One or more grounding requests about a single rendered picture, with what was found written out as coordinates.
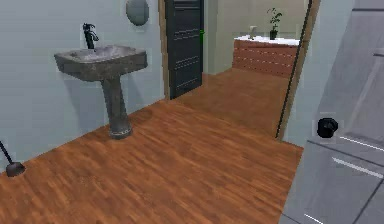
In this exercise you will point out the black round door knob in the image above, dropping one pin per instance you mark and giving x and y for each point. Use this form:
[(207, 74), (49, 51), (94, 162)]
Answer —
[(326, 127)]

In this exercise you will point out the black faucet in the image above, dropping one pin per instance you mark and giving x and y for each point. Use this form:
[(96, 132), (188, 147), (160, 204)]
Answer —
[(89, 36)]

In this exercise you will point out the dark plunger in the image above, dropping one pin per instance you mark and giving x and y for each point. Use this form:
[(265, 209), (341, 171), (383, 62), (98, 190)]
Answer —
[(13, 167)]

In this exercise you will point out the red-brown cabinet with white top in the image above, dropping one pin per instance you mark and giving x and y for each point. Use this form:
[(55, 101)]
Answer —
[(265, 56)]

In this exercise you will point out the black panelled door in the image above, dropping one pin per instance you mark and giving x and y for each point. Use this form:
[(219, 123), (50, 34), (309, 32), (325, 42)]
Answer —
[(185, 46)]

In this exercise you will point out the round grey wall mirror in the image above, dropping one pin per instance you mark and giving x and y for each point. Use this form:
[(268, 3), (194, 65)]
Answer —
[(137, 11)]

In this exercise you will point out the green potted house plant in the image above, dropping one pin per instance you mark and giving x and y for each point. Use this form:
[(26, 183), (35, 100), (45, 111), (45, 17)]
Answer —
[(274, 23)]

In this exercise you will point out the grey room door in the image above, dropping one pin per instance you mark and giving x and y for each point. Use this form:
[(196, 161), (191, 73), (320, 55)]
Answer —
[(346, 133)]

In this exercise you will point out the grey pedestal sink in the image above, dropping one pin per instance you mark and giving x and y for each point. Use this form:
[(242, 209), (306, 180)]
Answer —
[(103, 63)]

